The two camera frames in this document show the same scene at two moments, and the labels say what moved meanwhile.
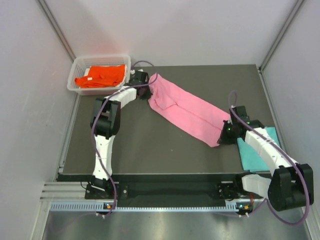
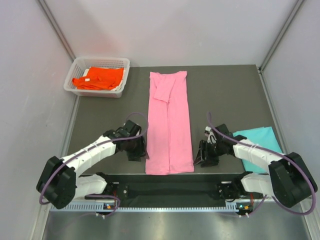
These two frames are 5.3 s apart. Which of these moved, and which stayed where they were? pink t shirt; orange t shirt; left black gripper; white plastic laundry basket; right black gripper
Moved: pink t shirt; right black gripper; left black gripper
Stayed: orange t shirt; white plastic laundry basket
